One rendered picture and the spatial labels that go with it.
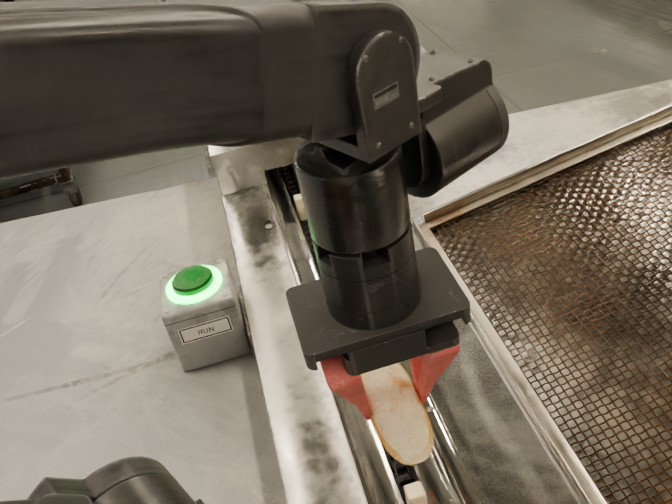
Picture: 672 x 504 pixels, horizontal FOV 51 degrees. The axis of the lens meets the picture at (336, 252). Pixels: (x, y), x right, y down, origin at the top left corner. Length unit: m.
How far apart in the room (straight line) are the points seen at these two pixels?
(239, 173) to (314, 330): 0.48
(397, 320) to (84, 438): 0.39
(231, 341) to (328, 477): 0.21
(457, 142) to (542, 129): 0.62
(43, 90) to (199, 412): 0.47
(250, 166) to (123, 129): 0.61
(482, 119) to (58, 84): 0.24
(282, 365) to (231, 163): 0.32
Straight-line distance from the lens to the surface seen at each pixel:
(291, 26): 0.29
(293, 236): 0.80
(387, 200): 0.36
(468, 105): 0.40
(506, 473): 0.59
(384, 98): 0.33
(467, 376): 0.65
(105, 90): 0.27
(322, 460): 0.56
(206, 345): 0.70
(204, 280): 0.68
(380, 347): 0.41
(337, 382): 0.42
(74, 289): 0.90
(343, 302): 0.40
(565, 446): 0.52
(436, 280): 0.44
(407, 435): 0.47
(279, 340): 0.66
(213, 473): 0.63
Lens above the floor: 1.30
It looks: 36 degrees down
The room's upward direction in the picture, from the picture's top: 12 degrees counter-clockwise
